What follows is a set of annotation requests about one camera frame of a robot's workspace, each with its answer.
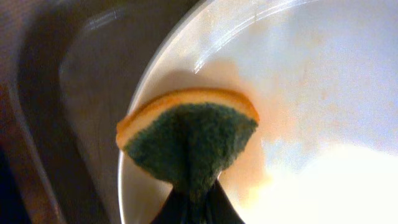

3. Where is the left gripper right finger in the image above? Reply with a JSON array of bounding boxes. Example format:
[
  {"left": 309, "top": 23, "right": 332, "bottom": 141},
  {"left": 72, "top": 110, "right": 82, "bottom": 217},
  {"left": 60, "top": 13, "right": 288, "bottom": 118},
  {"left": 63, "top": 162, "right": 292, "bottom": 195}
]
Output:
[{"left": 205, "top": 180, "right": 244, "bottom": 224}]

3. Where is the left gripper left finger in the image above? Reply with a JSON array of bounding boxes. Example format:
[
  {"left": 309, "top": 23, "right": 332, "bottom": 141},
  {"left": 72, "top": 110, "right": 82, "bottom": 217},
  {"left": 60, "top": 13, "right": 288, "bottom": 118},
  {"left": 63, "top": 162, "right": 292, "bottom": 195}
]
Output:
[{"left": 151, "top": 189, "right": 187, "bottom": 224}]

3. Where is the green and orange sponge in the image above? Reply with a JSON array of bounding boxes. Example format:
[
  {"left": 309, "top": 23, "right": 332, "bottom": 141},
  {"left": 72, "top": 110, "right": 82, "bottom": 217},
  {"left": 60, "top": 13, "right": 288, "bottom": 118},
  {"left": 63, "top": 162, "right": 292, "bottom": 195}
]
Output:
[{"left": 116, "top": 88, "right": 259, "bottom": 202}]

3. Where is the white plate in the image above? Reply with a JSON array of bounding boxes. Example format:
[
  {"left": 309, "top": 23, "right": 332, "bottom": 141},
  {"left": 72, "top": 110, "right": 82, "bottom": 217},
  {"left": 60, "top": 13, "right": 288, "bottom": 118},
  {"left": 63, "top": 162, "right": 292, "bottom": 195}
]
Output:
[{"left": 129, "top": 1, "right": 397, "bottom": 223}]

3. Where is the brown serving tray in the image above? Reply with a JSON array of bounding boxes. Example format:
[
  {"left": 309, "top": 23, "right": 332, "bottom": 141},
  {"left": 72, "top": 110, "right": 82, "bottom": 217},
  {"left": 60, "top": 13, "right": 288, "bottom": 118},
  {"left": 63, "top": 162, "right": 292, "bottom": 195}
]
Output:
[{"left": 1, "top": 1, "right": 195, "bottom": 223}]

